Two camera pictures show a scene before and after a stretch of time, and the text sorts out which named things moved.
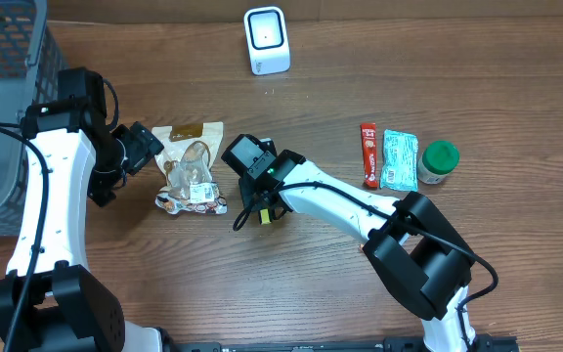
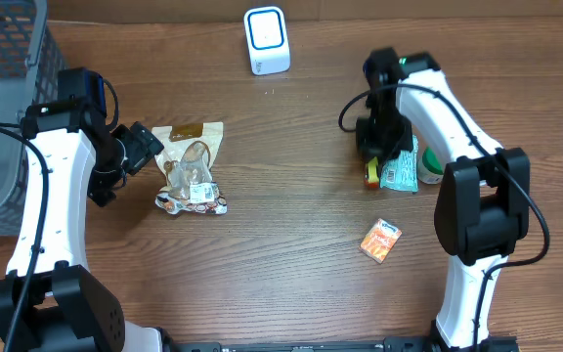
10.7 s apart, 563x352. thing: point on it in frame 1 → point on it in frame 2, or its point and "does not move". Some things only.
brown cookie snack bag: [188, 153] does not move
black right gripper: [250, 191] → [382, 148]
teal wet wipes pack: [400, 161] does not move
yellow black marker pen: [264, 215] → [372, 170]
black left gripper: [142, 147] does not move
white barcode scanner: [268, 40] does not move
